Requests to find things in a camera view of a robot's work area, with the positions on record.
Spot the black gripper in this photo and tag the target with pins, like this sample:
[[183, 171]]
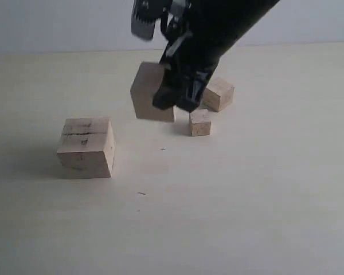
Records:
[[188, 67]]

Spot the smallest wooden cube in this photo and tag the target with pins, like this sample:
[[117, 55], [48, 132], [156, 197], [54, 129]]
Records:
[[200, 122]]

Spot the second largest wooden cube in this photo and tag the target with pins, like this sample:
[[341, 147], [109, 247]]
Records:
[[146, 84]]

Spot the medium small wooden cube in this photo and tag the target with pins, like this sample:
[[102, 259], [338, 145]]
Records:
[[218, 94]]

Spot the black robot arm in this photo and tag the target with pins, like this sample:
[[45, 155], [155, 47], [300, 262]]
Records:
[[220, 24]]

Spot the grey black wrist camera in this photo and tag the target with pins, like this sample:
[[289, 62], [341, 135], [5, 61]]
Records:
[[146, 13]]

